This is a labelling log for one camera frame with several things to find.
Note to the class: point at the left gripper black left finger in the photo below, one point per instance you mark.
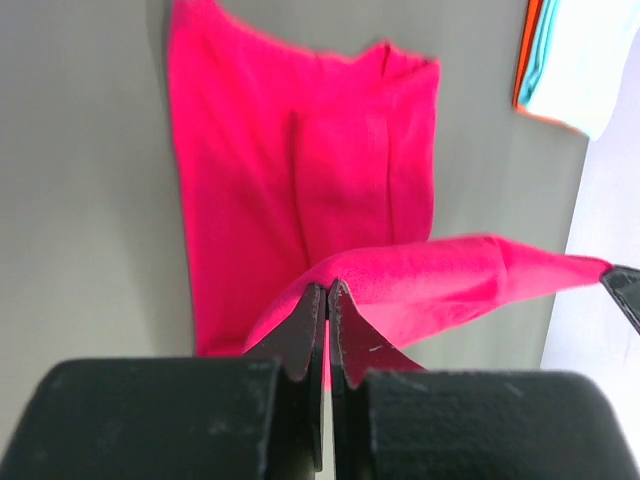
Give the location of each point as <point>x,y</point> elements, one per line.
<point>254,416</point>

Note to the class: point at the folded orange t shirt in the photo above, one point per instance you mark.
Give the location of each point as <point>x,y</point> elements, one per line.
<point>553,67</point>

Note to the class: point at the red t shirt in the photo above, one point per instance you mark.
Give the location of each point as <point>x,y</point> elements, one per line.
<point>299,167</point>

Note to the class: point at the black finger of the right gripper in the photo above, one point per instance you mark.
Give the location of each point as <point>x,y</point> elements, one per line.
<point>623,285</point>

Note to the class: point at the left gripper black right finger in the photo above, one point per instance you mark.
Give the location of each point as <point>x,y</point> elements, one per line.
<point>393,419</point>

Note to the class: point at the folded light blue t shirt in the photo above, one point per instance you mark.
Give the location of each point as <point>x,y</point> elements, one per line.
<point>612,30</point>

